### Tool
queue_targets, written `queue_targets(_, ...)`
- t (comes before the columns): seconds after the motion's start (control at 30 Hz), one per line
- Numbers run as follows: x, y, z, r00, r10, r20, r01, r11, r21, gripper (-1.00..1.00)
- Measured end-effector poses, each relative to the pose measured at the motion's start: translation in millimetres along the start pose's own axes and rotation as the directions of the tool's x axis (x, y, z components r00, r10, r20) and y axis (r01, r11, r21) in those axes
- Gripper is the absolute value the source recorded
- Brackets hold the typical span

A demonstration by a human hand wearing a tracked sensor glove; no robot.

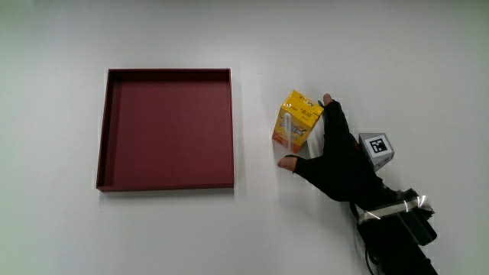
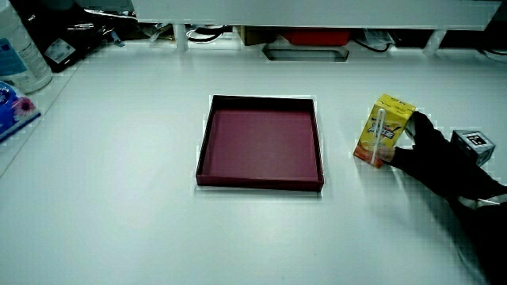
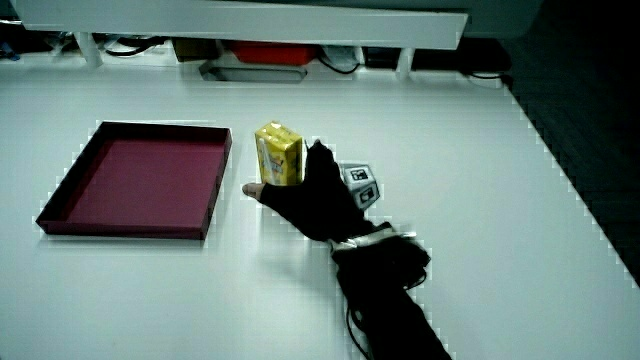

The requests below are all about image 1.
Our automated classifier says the person's right hand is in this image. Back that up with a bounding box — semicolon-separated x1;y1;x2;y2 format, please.
277;93;398;213

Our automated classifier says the yellow ice redtea carton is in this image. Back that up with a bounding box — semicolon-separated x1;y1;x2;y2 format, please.
271;89;325;154

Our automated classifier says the person's right forearm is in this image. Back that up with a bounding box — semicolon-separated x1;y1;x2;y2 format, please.
349;187;439;275

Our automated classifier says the dark red square tray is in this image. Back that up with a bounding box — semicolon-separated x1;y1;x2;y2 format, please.
96;67;235;193

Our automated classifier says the black cable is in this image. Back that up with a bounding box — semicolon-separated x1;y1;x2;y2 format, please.
364;246;378;275

